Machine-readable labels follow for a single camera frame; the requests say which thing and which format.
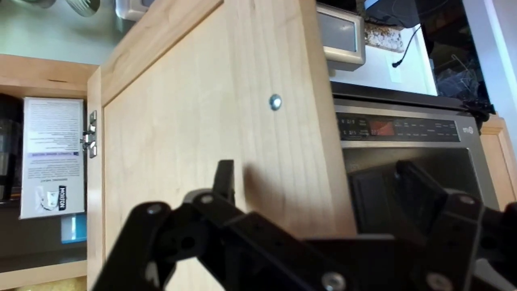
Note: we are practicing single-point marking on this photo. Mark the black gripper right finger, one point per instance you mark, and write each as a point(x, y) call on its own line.
point(449, 240)

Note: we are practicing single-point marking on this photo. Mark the wooden cabinet door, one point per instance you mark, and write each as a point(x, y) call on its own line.
point(200, 82)

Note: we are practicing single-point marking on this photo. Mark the white box on shelf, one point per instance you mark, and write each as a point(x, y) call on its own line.
point(52, 174)

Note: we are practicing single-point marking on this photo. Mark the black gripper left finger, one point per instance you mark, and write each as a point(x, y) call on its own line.
point(241, 252)

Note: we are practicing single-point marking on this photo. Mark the wooden cabinet shelf frame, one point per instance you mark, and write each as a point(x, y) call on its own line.
point(22, 77)

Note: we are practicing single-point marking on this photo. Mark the stainless microwave oven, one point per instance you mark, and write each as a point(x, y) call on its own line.
point(380, 127)

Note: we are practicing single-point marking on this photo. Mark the metal door hinge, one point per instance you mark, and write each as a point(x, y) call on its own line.
point(89, 137)

